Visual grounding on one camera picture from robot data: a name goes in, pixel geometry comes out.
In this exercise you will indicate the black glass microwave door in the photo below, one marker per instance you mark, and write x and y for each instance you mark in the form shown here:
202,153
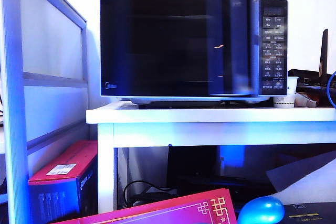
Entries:
157,51

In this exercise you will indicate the white side table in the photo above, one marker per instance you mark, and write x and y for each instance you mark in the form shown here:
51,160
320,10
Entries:
210,116

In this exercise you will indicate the red gift box gold pattern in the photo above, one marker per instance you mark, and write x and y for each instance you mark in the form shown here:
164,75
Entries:
170,211

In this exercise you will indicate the red and blue carton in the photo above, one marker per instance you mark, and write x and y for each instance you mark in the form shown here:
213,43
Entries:
65,161

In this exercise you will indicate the white paper cup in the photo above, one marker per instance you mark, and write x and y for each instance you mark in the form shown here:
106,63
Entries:
291,100

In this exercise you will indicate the grey framed office partition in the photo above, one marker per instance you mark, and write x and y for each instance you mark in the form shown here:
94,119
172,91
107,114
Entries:
52,51

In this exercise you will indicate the black router with antennas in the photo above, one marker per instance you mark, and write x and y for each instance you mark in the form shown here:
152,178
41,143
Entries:
302,73

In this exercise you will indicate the white orange small packet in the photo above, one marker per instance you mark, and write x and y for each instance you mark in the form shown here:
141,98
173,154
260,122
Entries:
305,100

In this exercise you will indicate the glossy egg-shaped object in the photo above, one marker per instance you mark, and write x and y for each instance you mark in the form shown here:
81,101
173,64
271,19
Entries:
261,211

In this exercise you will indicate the grey foam sheet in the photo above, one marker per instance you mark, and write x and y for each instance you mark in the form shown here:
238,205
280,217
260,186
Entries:
309,176

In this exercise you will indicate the black box with gold print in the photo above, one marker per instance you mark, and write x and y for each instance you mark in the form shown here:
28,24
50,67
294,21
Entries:
309,213

